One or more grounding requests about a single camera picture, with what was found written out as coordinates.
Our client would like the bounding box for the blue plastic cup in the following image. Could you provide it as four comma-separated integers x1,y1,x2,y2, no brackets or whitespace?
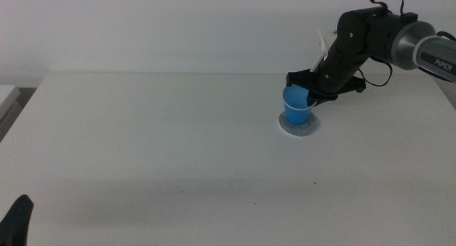
282,84,317,125

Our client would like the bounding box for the round grey cup mat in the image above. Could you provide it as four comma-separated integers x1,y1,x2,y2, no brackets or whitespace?
278,110,321,138

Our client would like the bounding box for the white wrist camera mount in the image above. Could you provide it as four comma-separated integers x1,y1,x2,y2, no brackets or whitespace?
309,29,329,73

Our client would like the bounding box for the black cable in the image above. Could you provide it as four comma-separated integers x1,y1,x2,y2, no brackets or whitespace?
357,56,393,88
368,0,406,16

